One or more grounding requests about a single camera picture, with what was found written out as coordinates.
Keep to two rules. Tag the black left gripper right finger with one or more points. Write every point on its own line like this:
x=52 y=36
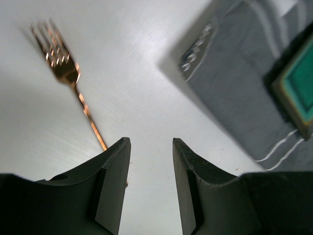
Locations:
x=215 y=202

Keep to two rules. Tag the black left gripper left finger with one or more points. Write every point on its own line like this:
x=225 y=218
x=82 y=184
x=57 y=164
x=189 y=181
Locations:
x=86 y=200

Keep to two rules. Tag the grey striped cloth placemat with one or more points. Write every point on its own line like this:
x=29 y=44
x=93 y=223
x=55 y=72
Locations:
x=218 y=59

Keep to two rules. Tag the copper fork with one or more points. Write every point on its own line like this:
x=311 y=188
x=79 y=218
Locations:
x=62 y=64

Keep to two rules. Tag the green square ceramic plate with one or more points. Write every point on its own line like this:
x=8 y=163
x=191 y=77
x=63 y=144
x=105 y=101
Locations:
x=290 y=82

